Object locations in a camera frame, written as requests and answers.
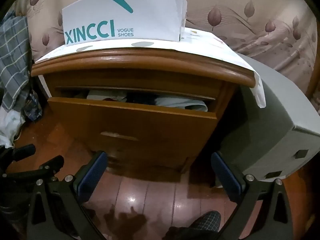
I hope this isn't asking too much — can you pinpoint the white crumpled garment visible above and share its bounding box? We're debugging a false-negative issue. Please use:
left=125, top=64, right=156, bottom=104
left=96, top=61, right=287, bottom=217
left=86, top=89, right=128, bottom=103

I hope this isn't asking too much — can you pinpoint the grey box lid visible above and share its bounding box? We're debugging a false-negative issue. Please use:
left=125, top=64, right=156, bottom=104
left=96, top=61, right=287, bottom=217
left=217, top=52, right=320, bottom=188

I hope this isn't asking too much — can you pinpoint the pale folded garment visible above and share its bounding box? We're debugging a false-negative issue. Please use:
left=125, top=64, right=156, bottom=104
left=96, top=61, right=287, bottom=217
left=154, top=97, right=208, bottom=112

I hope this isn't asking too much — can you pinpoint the blue snack packet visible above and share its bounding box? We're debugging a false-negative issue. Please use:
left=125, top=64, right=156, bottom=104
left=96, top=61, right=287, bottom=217
left=24, top=92, right=43, bottom=120

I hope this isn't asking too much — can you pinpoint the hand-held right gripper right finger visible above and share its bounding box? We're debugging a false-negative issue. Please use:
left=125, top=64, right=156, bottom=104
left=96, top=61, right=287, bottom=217
left=211, top=151, right=295, bottom=240

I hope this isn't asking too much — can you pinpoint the person's plaid trouser leg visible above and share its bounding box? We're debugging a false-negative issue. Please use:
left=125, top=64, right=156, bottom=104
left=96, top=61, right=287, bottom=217
left=167, top=211, right=222, bottom=240

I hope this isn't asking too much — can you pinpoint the leaf print curtain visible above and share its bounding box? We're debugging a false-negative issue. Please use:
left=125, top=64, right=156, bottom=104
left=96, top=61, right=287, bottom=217
left=12, top=0, right=318, bottom=98

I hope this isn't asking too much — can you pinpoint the white dotted cover sheet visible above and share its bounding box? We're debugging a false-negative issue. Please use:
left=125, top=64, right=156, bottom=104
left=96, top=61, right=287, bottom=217
left=35, top=27, right=267, bottom=108

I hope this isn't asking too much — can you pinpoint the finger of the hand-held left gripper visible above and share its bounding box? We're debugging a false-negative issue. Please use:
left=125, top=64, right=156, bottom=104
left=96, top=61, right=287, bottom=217
left=0, top=144, right=36, bottom=165
left=7, top=156, right=65, bottom=181

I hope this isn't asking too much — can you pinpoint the white patterned cloth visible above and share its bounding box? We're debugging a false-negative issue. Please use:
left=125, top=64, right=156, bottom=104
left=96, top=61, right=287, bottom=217
left=0, top=105, right=25, bottom=148

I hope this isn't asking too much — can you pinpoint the wooden frame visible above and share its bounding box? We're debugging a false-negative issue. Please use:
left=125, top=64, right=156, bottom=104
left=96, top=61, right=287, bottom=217
left=306, top=52, right=320, bottom=105

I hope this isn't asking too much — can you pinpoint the wooden nightstand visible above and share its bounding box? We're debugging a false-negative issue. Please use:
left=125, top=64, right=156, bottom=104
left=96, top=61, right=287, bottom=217
left=31, top=47, right=257, bottom=174

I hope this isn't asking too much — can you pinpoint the white shoe box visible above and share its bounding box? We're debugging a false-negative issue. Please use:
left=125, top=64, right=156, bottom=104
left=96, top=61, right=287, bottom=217
left=62, top=0, right=188, bottom=46

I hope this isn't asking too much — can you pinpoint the wooden drawer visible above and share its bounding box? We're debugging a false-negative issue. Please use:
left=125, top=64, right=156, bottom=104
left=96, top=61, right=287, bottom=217
left=47, top=86, right=218, bottom=160

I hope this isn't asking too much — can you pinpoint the grey plaid cloth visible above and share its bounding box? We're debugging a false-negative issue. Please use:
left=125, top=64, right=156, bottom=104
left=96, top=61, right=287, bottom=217
left=0, top=15, right=33, bottom=110

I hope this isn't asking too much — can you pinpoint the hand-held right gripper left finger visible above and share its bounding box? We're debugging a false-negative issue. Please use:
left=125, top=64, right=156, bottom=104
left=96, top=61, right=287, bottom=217
left=25, top=151, right=108, bottom=240

